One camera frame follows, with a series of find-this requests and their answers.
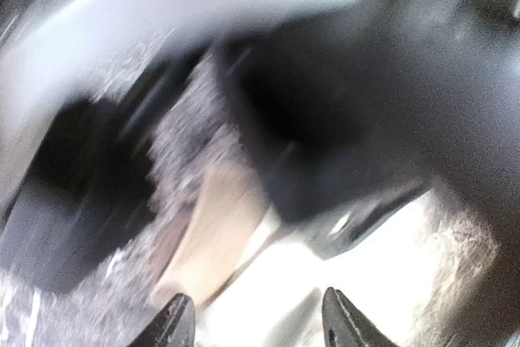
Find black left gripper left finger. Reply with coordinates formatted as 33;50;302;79
132;293;195;347

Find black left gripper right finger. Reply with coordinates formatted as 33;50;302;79
322;287;394;347

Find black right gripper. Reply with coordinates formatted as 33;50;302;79
214;0;519;346

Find beige brown striped sock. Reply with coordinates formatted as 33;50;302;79
149;163;499;346

